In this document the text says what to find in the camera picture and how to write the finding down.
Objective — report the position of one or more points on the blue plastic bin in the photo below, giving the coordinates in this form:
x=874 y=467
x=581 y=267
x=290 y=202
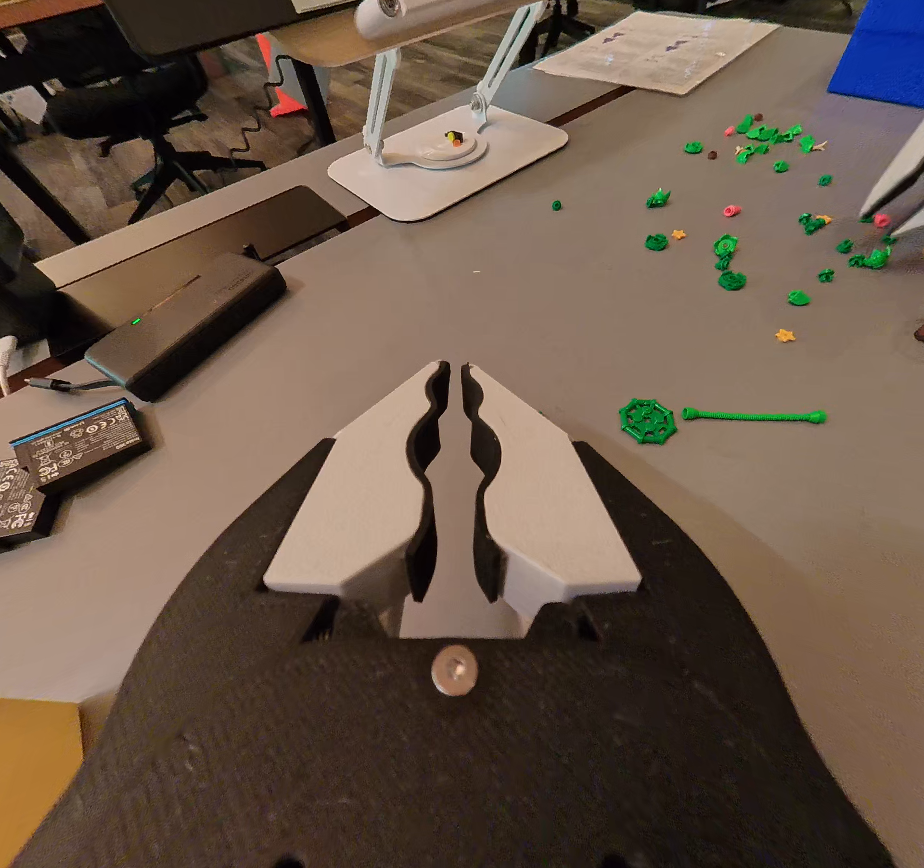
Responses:
x=888 y=38

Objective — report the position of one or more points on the green crown leaf piece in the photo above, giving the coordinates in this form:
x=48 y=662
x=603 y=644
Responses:
x=725 y=244

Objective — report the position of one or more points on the green stem rod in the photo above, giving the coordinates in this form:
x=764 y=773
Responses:
x=751 y=416

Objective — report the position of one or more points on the green web plate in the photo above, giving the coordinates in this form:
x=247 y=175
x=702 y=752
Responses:
x=647 y=421

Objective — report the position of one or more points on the pile of green leaf pieces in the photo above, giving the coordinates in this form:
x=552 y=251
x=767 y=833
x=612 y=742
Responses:
x=758 y=133

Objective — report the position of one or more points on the orange traffic cone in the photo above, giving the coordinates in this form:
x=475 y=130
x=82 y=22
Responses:
x=285 y=99

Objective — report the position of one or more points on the laminated instruction sheet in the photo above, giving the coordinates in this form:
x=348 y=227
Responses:
x=664 y=52

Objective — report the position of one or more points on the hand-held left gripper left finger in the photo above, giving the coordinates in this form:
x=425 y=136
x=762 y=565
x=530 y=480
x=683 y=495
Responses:
x=346 y=507

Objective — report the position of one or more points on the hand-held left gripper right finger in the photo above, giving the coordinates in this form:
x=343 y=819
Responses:
x=556 y=514

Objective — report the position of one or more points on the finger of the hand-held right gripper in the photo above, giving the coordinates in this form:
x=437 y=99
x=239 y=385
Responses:
x=902 y=175
x=913 y=220

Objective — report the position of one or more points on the green spiky leaf piece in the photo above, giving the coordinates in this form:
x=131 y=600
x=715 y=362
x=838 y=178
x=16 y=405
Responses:
x=658 y=198

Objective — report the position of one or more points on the white book stand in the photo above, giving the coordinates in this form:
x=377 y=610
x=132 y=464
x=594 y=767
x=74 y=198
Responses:
x=433 y=182

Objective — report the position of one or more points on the yellow plastic bin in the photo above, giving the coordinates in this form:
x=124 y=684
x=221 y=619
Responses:
x=36 y=781

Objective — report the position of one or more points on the black camera battery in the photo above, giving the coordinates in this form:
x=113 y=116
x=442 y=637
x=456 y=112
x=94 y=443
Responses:
x=79 y=446
x=21 y=500

